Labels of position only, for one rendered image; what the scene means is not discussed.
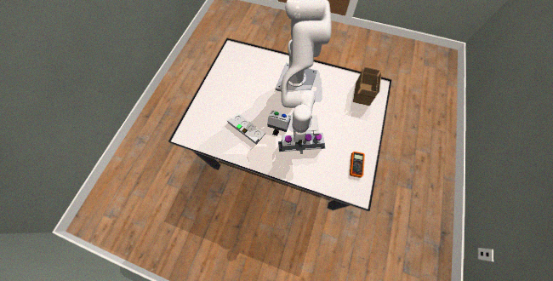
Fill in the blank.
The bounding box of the small brown cardboard box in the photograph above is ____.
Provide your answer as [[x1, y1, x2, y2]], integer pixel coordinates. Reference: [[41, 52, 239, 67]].
[[353, 67, 382, 106]]

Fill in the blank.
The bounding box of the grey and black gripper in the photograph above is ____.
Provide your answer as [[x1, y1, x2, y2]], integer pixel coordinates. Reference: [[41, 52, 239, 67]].
[[294, 130, 306, 147]]

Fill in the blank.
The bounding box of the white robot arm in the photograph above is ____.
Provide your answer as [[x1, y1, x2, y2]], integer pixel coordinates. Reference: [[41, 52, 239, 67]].
[[281, 0, 331, 135]]

